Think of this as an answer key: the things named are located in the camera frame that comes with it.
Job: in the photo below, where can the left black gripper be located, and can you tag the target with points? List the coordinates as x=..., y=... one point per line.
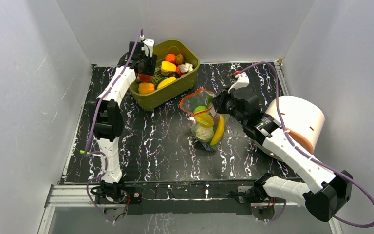
x=151, y=61

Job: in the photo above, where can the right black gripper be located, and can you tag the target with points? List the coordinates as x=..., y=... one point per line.
x=221, y=103

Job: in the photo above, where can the small orange fruit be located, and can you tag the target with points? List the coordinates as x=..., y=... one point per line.
x=145, y=78

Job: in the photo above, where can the dark purple fruit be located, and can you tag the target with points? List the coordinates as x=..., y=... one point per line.
x=216, y=118

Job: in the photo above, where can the green bumpy lime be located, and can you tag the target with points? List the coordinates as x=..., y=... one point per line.
x=199, y=109

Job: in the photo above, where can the yellow green starfruit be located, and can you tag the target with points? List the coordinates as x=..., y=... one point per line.
x=204, y=119

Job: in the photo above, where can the yellow banana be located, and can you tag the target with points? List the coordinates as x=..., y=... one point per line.
x=219, y=131

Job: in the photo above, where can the clear zip top bag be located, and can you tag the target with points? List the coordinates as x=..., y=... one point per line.
x=198, y=98

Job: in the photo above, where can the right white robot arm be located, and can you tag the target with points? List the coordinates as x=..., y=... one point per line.
x=322, y=192

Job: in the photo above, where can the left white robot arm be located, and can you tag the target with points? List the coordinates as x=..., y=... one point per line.
x=107, y=122

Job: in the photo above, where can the yellow bell pepper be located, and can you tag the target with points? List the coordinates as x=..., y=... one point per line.
x=167, y=68

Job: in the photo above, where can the round orange fruit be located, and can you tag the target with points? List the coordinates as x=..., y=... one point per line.
x=170, y=58

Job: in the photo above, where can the wrinkled orange red fruit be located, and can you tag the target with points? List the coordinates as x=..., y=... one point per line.
x=178, y=70

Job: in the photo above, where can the brown kiwi fruit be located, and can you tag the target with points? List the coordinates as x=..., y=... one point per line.
x=179, y=60

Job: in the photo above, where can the olive green plastic bin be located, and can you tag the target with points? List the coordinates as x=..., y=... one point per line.
x=185, y=82

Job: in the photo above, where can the white orange cylinder drum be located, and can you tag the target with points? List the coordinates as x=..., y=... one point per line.
x=303, y=119

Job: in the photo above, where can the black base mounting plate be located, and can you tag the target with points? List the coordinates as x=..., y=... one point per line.
x=190, y=195

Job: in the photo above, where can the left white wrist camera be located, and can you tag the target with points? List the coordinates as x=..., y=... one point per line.
x=147, y=45

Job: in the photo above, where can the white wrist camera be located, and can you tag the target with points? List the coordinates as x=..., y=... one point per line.
x=242, y=81
x=147, y=45

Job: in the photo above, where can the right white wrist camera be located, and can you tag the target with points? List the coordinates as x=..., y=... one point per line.
x=242, y=81

